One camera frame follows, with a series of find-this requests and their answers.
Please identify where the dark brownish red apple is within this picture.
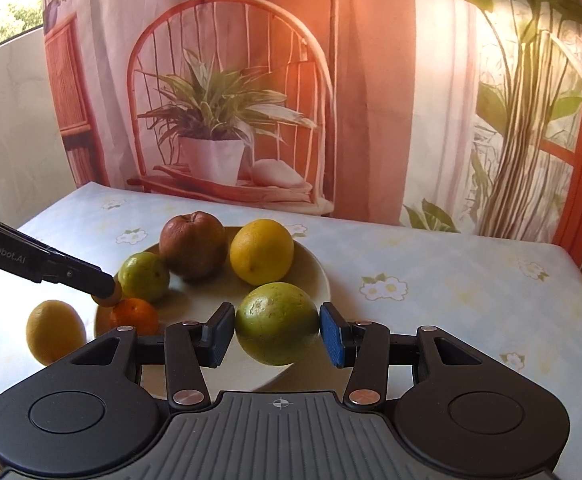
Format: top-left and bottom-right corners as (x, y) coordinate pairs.
(159, 211), (228, 282)

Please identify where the printed room backdrop cloth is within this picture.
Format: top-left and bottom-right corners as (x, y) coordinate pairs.
(44, 0), (582, 264)

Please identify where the green apple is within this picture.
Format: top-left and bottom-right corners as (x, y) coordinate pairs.
(117, 252), (171, 304)

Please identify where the small brown longan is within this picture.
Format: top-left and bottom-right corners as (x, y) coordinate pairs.
(91, 280), (123, 308)

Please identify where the green apple spotted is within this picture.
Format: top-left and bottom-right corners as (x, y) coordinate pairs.
(235, 282), (319, 366)

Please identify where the floral checked tablecloth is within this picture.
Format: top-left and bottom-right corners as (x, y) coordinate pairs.
(0, 183), (582, 479)

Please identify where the large yellow orange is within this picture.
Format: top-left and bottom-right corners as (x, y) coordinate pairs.
(229, 219), (294, 286)

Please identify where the yellow lemon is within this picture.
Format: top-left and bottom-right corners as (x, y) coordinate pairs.
(26, 300), (87, 365)

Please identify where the small orange mandarin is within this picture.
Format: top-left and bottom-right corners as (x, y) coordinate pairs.
(110, 298), (160, 336)

